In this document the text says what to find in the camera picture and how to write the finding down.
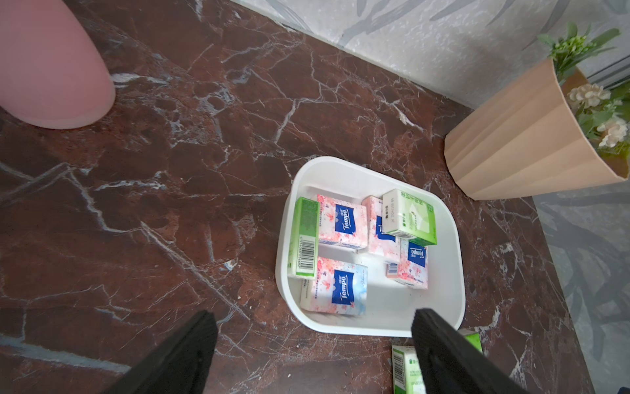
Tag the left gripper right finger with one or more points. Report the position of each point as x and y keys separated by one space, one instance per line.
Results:
x=451 y=364

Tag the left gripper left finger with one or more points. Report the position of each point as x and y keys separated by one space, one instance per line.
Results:
x=180 y=364

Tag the green tissue pack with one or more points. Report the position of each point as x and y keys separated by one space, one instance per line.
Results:
x=304 y=239
x=407 y=376
x=409 y=218

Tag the white storage box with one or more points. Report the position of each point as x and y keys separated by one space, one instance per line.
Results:
x=390 y=306

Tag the beige flower pot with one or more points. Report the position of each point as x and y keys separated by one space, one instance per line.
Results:
x=525 y=141

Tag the artificial green white flowers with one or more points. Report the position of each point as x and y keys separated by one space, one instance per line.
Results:
x=602 y=114

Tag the pink spray bottle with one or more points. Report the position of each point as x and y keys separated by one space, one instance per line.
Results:
x=52 y=75

